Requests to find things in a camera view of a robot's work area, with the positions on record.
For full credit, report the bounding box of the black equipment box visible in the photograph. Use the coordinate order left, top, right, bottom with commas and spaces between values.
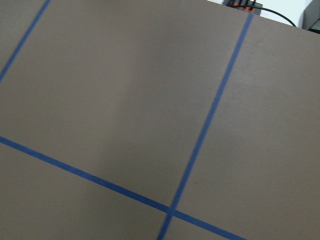
302, 0, 320, 34

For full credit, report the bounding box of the black power strip with cables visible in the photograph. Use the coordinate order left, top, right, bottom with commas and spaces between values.
222, 0, 297, 27

